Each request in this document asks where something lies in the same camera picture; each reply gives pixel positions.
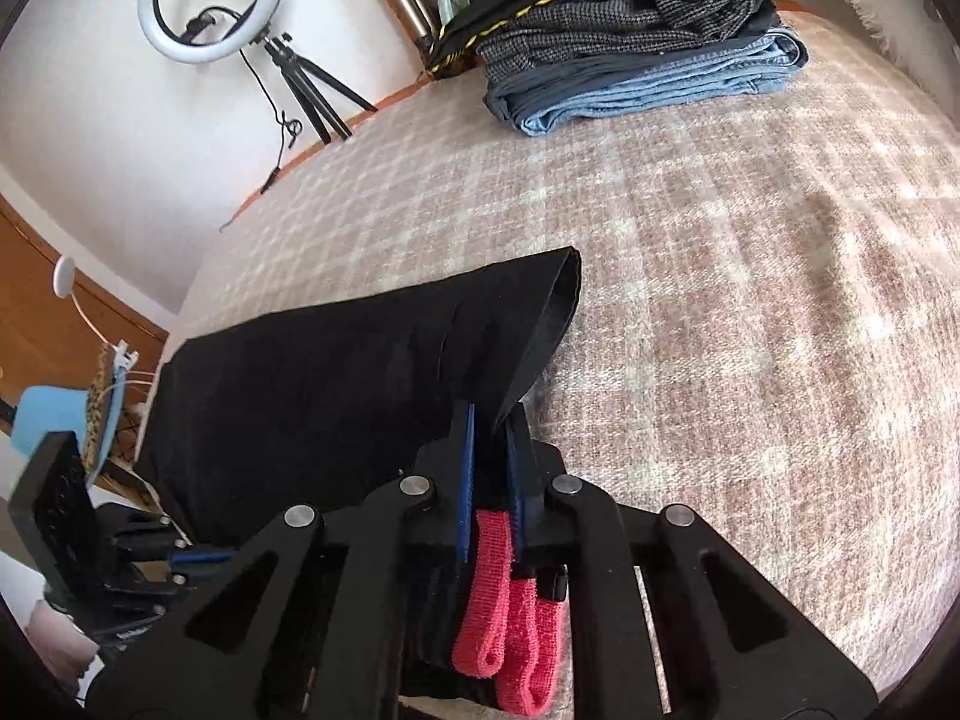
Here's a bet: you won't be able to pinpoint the leopard print item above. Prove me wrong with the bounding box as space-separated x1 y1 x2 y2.
82 345 140 473

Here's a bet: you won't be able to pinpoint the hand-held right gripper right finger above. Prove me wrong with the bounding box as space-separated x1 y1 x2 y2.
501 409 878 720

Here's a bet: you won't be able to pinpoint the black tripod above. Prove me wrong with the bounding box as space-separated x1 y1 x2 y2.
240 31 378 145

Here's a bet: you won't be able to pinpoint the wooden cabinet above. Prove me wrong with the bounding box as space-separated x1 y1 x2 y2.
0 195 170 428

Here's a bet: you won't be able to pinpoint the grey tweed garment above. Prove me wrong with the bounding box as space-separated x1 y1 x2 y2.
480 0 777 83

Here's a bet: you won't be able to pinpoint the white gooseneck lamp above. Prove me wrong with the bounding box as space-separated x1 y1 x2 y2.
52 256 140 361

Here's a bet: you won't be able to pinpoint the red fabric strap loop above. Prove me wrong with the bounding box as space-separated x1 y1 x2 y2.
495 577 563 717
451 508 512 680

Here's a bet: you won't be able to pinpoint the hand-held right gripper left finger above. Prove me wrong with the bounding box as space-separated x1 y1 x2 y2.
84 401 481 720

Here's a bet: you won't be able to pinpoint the person's left forearm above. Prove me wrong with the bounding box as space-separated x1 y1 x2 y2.
26 604 102 691

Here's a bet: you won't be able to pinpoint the folded blue jeans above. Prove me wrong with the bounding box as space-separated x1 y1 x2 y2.
486 26 809 137

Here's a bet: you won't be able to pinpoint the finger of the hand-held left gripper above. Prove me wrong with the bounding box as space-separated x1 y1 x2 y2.
111 511 192 550
111 547 242 614

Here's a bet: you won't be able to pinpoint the blue plastic item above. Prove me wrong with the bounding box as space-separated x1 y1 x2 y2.
13 386 125 481

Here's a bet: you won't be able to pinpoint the black ring light cable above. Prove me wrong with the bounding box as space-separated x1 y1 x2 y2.
217 52 302 233

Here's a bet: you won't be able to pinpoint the plaid beige blanket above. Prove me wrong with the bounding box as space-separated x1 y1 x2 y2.
180 11 960 698

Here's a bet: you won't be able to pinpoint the black pants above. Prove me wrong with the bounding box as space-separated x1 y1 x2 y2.
135 246 582 548

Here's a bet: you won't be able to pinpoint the white ring light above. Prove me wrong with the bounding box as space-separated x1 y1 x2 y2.
137 0 288 65

